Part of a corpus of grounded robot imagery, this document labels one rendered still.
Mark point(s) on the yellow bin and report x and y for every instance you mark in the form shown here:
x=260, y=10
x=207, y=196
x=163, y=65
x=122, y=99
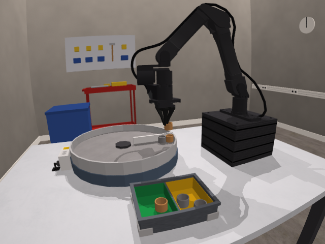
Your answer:
x=190, y=187

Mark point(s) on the grey metal bushing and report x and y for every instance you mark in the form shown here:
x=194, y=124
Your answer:
x=199, y=202
x=183, y=200
x=162, y=139

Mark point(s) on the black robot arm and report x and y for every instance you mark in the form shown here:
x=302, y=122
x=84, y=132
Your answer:
x=218, y=23

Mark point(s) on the grey round turntable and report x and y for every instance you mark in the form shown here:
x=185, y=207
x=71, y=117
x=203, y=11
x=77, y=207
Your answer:
x=105, y=157

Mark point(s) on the bronze bushing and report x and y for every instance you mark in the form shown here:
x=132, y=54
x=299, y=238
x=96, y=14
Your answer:
x=161, y=204
x=168, y=126
x=169, y=138

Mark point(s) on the dark grey divided bin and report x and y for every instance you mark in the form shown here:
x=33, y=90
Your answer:
x=175, y=219

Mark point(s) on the green bin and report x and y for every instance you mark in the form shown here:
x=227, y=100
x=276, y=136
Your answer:
x=146, y=196

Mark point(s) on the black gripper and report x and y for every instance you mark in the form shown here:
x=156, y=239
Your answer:
x=165, y=102

